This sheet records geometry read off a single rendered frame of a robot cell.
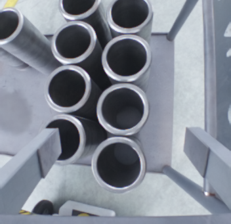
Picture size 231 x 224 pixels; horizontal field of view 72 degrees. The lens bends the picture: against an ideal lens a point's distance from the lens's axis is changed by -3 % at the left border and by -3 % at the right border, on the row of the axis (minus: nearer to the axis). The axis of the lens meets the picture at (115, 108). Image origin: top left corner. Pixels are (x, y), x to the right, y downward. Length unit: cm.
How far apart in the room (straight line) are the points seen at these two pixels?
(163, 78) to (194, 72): 35
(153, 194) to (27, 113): 73
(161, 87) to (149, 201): 60
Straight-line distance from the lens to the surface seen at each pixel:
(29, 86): 84
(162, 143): 66
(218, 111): 38
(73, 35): 54
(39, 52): 65
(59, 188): 105
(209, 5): 49
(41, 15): 137
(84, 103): 41
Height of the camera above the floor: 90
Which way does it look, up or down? 78 degrees down
